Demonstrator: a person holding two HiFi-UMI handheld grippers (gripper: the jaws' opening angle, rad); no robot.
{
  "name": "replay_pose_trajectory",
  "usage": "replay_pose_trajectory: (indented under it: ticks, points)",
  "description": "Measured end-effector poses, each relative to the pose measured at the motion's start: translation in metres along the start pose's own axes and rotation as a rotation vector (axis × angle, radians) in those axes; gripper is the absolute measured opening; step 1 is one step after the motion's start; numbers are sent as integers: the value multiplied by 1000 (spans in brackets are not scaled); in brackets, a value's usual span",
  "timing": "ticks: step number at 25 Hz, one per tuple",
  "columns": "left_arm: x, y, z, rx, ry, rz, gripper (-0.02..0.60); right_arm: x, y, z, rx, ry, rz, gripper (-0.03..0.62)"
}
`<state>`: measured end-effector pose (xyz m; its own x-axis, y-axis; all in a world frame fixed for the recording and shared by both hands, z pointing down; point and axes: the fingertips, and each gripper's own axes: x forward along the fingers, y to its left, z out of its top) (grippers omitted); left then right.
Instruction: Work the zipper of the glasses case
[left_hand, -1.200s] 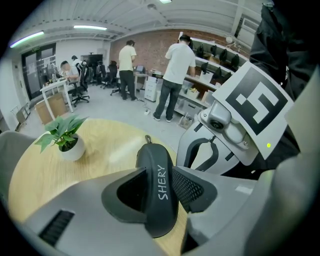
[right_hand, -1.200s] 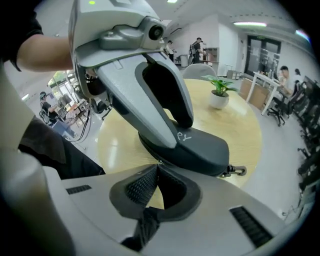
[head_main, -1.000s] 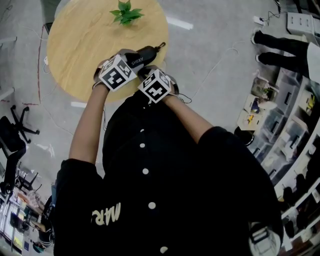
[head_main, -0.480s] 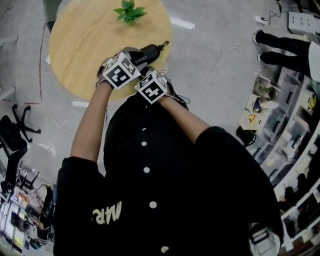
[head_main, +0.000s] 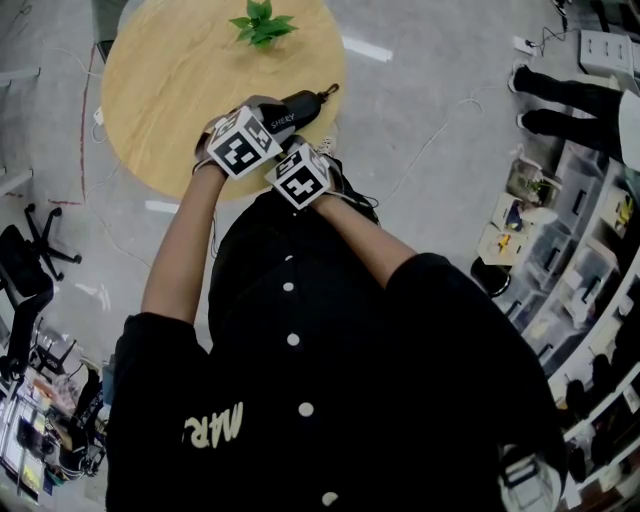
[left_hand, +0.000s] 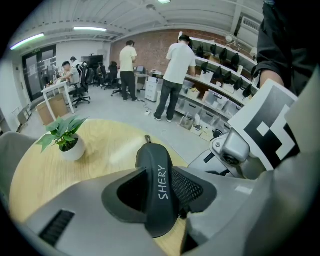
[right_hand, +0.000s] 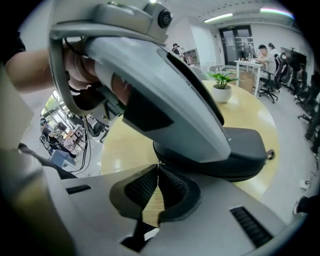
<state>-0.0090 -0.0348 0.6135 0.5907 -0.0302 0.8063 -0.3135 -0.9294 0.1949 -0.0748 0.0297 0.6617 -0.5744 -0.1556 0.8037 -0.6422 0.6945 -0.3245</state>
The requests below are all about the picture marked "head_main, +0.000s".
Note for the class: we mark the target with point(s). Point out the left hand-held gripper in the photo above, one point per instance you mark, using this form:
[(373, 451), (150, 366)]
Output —
[(240, 145)]

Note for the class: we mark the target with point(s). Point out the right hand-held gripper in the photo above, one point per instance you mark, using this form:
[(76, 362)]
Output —
[(300, 180)]

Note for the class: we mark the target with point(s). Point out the black zippered case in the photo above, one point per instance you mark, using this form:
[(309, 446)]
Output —
[(300, 110)]

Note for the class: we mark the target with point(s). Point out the person's right forearm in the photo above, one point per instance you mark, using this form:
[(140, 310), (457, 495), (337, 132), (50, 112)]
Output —
[(365, 235)]

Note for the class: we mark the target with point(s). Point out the person's left forearm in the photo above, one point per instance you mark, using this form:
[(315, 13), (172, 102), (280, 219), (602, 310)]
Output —
[(185, 240)]

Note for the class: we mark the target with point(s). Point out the person's right white shoe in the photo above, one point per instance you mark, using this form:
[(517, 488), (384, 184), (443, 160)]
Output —
[(324, 146)]

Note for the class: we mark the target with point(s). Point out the round wooden table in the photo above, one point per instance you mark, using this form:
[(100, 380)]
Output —
[(175, 100)]

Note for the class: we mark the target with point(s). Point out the small potted green plant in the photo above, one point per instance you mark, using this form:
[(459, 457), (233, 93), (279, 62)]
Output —
[(262, 25)]

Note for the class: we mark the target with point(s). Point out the white power strip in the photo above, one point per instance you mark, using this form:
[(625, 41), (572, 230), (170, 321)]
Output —
[(98, 116), (523, 45)]

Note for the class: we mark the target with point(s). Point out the grey chair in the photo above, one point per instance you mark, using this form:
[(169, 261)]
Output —
[(107, 15)]

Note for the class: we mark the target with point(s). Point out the person's black buttoned jacket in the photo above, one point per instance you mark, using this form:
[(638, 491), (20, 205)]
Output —
[(350, 375)]

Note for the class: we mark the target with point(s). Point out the open white cardboard box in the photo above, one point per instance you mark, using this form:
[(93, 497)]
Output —
[(500, 245), (520, 212)]

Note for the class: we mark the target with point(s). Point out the glass jar with plant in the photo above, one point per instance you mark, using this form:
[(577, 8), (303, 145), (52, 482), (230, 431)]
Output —
[(532, 180)]

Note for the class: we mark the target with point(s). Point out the black office chair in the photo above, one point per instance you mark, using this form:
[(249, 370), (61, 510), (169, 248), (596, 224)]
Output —
[(25, 270)]

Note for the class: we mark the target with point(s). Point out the stack of clear storage bins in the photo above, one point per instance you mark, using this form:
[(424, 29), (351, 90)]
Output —
[(575, 250)]

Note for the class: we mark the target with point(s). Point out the white drawer cabinet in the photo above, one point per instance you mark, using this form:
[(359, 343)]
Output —
[(605, 50)]

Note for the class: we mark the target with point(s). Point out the white shelf unit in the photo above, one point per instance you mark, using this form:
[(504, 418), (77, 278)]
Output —
[(615, 390)]

